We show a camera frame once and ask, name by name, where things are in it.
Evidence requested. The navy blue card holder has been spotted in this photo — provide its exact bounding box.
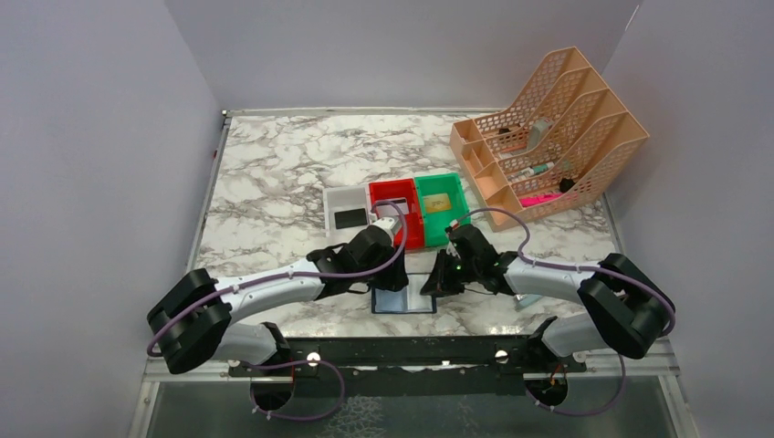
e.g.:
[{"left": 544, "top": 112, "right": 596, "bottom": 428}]
[{"left": 371, "top": 272, "right": 437, "bottom": 315}]

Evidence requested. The green plastic bin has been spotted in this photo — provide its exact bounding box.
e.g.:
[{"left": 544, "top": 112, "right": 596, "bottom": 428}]
[{"left": 414, "top": 172, "right": 469, "bottom": 247}]

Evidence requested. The white plastic bin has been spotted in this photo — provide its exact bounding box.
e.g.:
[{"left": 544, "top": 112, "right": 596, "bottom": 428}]
[{"left": 323, "top": 184, "right": 371, "bottom": 245}]

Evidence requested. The red plastic bin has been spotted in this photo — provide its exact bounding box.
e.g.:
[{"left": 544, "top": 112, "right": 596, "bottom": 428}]
[{"left": 367, "top": 178, "right": 425, "bottom": 252}]

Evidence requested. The peach desk organizer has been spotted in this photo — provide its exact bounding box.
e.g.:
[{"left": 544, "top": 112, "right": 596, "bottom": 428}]
[{"left": 450, "top": 47, "right": 649, "bottom": 232}]

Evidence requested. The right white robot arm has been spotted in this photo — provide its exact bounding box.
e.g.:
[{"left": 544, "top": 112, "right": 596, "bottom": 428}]
[{"left": 420, "top": 224, "right": 675, "bottom": 360}]

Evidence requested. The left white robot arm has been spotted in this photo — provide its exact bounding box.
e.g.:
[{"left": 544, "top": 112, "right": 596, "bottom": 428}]
[{"left": 146, "top": 220, "right": 408, "bottom": 374}]

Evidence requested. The white grey card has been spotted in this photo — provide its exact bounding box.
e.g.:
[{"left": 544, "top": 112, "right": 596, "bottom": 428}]
[{"left": 377, "top": 198, "right": 410, "bottom": 215}]

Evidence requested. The gold card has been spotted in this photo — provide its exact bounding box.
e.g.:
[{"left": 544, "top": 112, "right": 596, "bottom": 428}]
[{"left": 423, "top": 193, "right": 453, "bottom": 214}]

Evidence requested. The black card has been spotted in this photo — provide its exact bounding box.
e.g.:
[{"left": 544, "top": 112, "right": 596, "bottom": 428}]
[{"left": 333, "top": 208, "right": 369, "bottom": 230}]

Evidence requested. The pink highlighter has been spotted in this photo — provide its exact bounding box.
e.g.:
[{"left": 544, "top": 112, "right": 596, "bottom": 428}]
[{"left": 519, "top": 193, "right": 562, "bottom": 208}]

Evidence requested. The green capped marker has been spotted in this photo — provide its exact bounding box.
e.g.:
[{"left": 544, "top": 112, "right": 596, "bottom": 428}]
[{"left": 509, "top": 162, "right": 554, "bottom": 182}]

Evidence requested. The black binder clip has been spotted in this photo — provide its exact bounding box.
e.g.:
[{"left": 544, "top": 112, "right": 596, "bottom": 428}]
[{"left": 559, "top": 178, "right": 576, "bottom": 193}]

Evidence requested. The grey eraser block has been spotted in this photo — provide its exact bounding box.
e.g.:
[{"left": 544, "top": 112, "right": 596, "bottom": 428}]
[{"left": 527, "top": 118, "right": 554, "bottom": 151}]

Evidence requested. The black front rail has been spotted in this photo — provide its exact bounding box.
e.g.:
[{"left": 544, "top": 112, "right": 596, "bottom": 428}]
[{"left": 228, "top": 335, "right": 586, "bottom": 397}]

